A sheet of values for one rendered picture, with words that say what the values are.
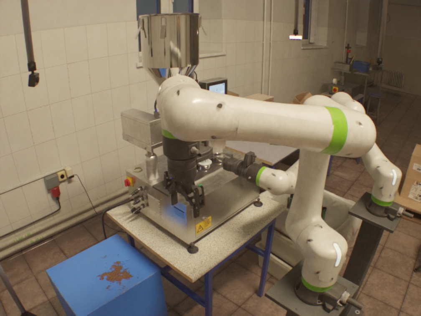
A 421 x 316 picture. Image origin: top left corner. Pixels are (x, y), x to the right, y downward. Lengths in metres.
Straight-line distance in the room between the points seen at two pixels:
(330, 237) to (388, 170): 0.65
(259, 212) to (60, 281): 1.17
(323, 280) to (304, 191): 0.30
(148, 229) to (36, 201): 1.44
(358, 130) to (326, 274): 0.48
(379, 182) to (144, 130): 1.16
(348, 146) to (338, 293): 0.54
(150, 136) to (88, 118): 1.44
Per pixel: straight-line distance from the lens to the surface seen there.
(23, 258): 2.94
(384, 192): 1.57
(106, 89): 2.83
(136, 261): 1.70
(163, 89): 0.68
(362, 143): 0.76
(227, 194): 1.55
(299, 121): 0.65
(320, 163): 0.95
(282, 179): 1.28
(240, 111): 0.59
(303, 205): 1.02
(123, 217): 1.77
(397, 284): 2.70
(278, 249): 2.22
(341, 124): 0.71
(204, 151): 0.79
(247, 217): 1.72
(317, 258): 0.96
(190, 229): 1.43
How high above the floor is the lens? 1.77
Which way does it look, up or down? 25 degrees down
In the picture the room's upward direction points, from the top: straight up
